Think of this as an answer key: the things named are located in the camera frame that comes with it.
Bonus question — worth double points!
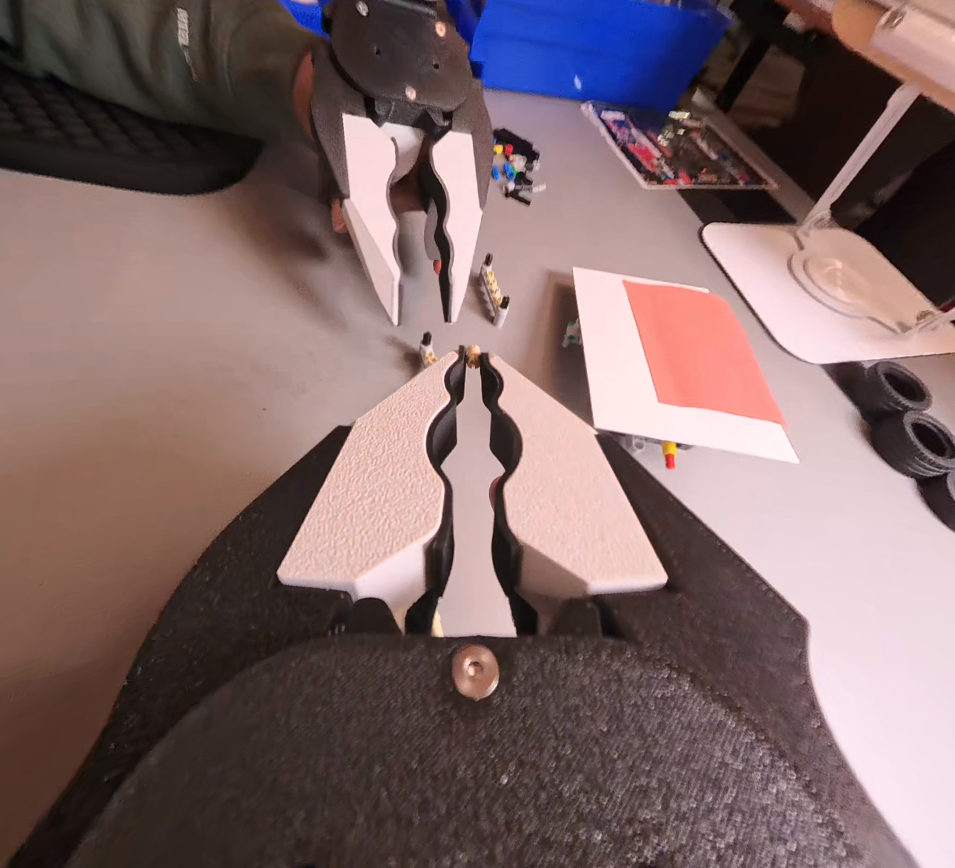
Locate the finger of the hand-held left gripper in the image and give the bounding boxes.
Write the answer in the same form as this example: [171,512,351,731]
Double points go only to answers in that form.
[424,128,484,324]
[339,113,407,326]

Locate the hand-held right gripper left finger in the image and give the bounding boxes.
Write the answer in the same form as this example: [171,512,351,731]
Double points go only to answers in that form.
[276,350,467,634]

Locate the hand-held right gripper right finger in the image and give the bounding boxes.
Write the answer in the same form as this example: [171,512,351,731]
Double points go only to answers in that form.
[479,352,669,634]

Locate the loose black lego pieces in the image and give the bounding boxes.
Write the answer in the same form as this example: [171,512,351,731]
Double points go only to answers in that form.
[488,128,547,205]

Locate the lego car chassis assembly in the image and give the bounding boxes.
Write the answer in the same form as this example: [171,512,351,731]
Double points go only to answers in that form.
[561,318,696,472]

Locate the person's left hand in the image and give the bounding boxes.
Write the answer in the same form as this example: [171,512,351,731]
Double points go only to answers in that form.
[293,47,320,144]

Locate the white card with red panel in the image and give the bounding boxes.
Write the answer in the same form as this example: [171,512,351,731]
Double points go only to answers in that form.
[572,267,801,466]

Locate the printed sticker sheet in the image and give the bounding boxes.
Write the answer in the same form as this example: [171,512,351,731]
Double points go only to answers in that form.
[582,101,777,192]

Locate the black chair armrest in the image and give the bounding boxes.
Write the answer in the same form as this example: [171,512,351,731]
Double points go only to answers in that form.
[0,62,264,196]

